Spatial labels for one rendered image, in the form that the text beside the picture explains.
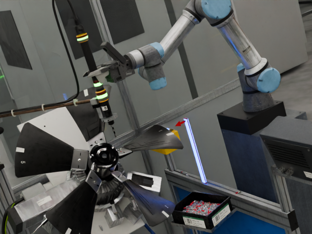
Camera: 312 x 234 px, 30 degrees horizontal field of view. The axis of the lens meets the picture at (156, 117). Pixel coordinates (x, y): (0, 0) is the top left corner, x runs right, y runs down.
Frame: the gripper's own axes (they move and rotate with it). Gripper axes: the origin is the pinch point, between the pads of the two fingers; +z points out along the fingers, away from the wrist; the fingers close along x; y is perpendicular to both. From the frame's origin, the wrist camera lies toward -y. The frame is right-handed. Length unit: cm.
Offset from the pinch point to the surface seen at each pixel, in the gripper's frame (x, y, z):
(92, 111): 12.0, 18.3, -1.6
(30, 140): 10.2, 18.6, 28.5
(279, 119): -60, 30, -40
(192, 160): 70, 89, -75
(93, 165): -5.1, 34.1, 12.4
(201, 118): 70, 67, -89
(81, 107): 17.8, 16.4, 0.3
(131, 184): -10.0, 47.1, 1.4
